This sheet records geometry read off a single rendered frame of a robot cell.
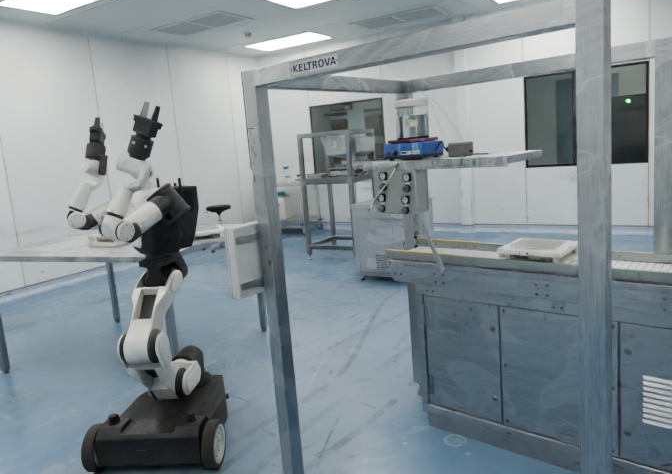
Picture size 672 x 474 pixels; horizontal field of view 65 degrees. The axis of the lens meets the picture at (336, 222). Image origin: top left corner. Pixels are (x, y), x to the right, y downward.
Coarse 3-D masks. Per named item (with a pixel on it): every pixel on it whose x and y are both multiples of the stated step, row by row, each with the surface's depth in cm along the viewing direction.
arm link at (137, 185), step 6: (144, 168) 208; (150, 168) 213; (144, 174) 208; (138, 180) 207; (144, 180) 210; (120, 186) 206; (126, 186) 206; (132, 186) 206; (138, 186) 207; (144, 186) 213; (132, 192) 208
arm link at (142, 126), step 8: (136, 120) 207; (144, 120) 205; (136, 128) 207; (144, 128) 206; (152, 128) 206; (160, 128) 207; (136, 136) 206; (144, 136) 206; (152, 136) 207; (136, 144) 205; (144, 144) 206; (152, 144) 209
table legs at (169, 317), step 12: (108, 264) 442; (108, 276) 444; (264, 300) 397; (0, 312) 352; (168, 312) 296; (264, 312) 396; (0, 324) 352; (168, 324) 298; (264, 324) 396; (0, 336) 352; (168, 336) 299; (0, 348) 352; (0, 360) 354
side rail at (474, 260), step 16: (400, 256) 238; (416, 256) 232; (432, 256) 227; (448, 256) 222; (464, 256) 217; (560, 272) 194; (576, 272) 190; (624, 272) 180; (640, 272) 177; (656, 272) 174
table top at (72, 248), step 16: (224, 224) 400; (48, 240) 389; (64, 240) 383; (80, 240) 376; (96, 240) 370; (0, 256) 335; (16, 256) 330; (32, 256) 325; (48, 256) 320; (64, 256) 315; (80, 256) 311; (96, 256) 306; (112, 256) 302; (128, 256) 298; (144, 256) 294
